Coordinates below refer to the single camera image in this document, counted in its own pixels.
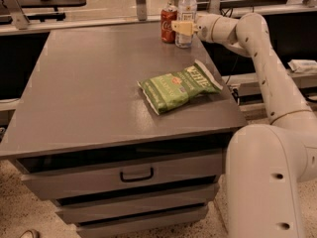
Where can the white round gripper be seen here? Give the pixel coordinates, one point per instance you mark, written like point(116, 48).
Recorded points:
point(205, 28)

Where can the clear plastic tea bottle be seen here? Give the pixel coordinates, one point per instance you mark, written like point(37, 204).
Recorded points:
point(186, 11)

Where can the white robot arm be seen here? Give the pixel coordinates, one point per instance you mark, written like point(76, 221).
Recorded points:
point(264, 163)

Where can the red coke can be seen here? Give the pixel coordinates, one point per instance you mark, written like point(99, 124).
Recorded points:
point(167, 15)

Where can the green kettle chips bag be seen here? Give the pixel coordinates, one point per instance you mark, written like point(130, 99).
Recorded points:
point(172, 90)

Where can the white crumpled cloth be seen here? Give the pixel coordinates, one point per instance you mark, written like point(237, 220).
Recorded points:
point(303, 65)

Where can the grey drawer cabinet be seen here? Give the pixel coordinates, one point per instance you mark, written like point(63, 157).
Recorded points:
point(82, 120)

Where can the dark background table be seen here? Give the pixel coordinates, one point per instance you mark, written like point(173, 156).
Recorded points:
point(55, 4)

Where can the shoe tip at floor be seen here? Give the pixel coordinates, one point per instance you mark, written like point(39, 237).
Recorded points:
point(31, 233)

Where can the black drawer handle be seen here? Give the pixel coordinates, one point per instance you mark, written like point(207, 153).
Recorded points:
point(137, 176)

